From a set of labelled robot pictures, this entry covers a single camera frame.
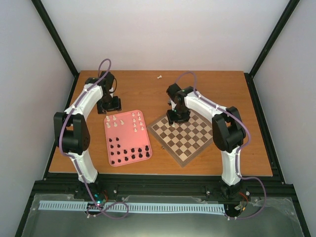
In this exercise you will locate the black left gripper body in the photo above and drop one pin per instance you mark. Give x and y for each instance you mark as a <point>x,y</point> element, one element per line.
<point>107,103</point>

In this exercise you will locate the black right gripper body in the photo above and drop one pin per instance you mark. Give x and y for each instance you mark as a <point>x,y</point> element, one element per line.
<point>180,115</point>

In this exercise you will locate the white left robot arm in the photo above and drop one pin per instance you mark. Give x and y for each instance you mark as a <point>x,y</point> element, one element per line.
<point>70,128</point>

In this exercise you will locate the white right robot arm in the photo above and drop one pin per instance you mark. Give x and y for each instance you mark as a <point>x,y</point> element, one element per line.
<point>228,130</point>

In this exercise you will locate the wooden chess board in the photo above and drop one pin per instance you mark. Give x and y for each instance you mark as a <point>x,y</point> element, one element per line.
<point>185,141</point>

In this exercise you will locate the pink plastic tray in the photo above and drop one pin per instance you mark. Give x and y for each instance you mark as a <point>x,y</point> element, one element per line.
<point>130,142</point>

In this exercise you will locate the black aluminium frame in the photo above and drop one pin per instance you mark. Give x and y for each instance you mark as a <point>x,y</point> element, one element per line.
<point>159,185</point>

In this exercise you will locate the light blue cable duct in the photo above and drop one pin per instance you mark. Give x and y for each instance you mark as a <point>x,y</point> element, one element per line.
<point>143,208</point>

